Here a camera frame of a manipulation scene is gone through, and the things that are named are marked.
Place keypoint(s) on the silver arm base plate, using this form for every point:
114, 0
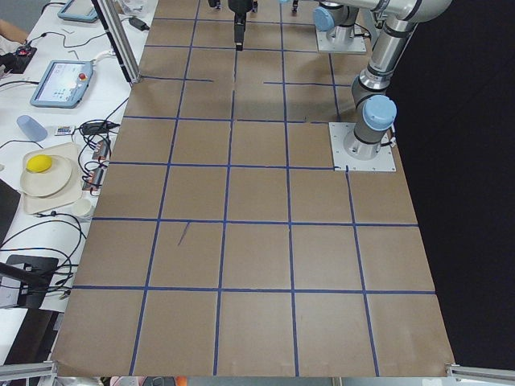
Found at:
349, 154
343, 40

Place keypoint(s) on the paper cup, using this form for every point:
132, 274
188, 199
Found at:
83, 210

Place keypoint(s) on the teach pendant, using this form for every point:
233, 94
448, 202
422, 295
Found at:
63, 84
81, 11

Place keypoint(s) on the beige plate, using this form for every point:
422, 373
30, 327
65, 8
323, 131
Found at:
48, 182

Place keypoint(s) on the aluminium frame post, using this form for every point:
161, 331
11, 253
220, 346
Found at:
112, 25

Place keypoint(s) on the beige tray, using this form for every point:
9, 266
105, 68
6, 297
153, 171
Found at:
69, 194

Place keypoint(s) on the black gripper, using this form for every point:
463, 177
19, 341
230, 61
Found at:
238, 7

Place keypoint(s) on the blue plastic cup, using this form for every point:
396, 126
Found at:
33, 130

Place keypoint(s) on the teach pendant near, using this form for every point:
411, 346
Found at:
63, 84

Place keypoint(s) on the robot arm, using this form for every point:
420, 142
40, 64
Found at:
334, 24
375, 111

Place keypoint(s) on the yellow lemon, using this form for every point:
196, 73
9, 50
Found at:
39, 163

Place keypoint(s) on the black power adapter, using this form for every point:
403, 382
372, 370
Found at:
138, 24

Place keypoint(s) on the black monitor stand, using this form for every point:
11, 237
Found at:
27, 277

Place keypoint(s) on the teach pendant far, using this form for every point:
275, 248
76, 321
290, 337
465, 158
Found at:
81, 11

